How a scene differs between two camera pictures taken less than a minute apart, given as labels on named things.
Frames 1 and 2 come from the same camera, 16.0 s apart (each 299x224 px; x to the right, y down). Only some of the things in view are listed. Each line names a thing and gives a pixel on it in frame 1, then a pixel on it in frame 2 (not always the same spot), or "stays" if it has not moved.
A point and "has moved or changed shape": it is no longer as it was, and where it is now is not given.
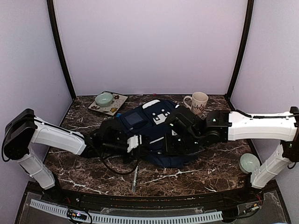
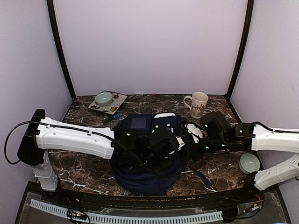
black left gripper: [134, 151] -> [159, 167]
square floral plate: [118, 100] stays
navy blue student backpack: [145, 124] has moved or changed shape
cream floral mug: [199, 102] stays
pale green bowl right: [248, 163] stays
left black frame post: [57, 35] stays
